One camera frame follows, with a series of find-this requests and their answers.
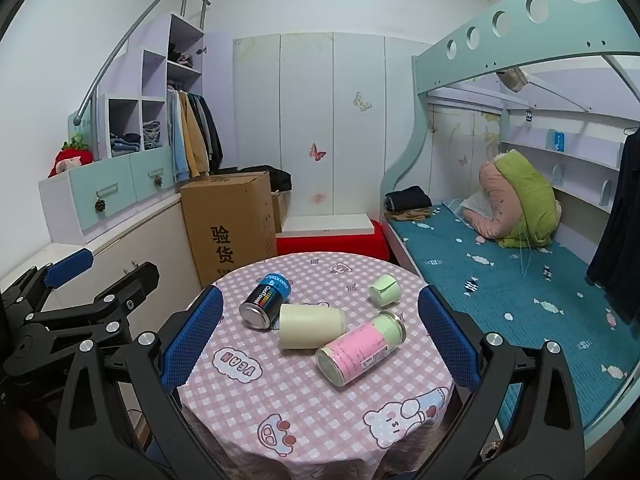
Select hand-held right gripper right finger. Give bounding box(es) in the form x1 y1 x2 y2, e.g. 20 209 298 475
417 285 586 480

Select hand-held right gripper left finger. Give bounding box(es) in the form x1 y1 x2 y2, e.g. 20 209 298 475
55 285 226 480

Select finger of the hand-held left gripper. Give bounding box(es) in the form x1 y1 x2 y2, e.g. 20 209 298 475
24 261 161 335
0 248 94 317

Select cream cup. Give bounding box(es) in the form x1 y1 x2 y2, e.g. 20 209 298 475
278 302 348 351

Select small pale green cup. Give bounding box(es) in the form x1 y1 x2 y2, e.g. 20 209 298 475
368 273 403 308

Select low white cabinet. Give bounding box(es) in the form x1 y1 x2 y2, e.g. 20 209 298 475
0 193 204 343

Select black and blue can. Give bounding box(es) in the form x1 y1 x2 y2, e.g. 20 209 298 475
239 273 285 330

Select teal printed bed sheet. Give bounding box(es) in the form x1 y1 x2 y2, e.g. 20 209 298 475
387 204 634 437

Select pink and green can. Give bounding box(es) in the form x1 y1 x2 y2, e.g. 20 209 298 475
315 310 407 387

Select stepped shelf cabinet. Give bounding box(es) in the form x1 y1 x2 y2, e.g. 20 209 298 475
38 13 236 247

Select large cardboard box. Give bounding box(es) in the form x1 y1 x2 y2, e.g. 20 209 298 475
179 170 279 289

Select strawberry plush toy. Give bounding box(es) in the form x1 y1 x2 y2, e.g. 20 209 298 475
48 133 95 179

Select pink checked tablecloth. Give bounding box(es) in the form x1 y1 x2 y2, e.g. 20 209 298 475
177 251 457 480

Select folded blue clothes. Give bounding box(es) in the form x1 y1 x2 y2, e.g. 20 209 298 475
109 132 143 156

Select white pillow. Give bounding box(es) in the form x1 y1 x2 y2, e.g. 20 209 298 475
442 195 497 227

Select folded dark clothes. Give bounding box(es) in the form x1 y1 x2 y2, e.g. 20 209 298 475
383 185 434 221

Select folded jeans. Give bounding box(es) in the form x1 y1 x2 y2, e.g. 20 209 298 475
142 119 164 150

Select light blue shirt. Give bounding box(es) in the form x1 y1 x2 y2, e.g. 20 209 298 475
167 88 189 184

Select tan jacket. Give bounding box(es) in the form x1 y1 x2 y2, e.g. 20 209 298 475
178 93 211 180

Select red stool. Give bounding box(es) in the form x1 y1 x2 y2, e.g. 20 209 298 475
275 219 391 264

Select small cardboard box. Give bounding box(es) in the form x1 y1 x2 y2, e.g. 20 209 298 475
271 190 289 234

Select black bag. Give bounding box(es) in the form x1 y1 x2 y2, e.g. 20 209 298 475
237 164 293 194

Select white board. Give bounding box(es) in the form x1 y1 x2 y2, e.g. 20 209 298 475
281 213 384 235

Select green and pink quilt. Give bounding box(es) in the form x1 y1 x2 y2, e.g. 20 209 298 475
462 149 564 250

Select dark hanging jackets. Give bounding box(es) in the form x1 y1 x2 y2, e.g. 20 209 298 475
192 93 225 176

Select grey metal handrail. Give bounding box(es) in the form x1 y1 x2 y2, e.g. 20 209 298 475
73 0 211 127

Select dark hanging garment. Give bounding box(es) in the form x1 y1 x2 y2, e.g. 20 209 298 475
585 127 640 327

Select clothes pile on shelf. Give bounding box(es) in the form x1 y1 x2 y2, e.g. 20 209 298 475
167 42 196 69

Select white wardrobe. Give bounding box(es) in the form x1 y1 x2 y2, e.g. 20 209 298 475
232 32 437 219

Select grey hanging bag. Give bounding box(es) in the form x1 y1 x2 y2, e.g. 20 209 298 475
496 66 530 94

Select teal bunk bed frame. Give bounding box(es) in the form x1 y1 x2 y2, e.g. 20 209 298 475
382 0 640 453

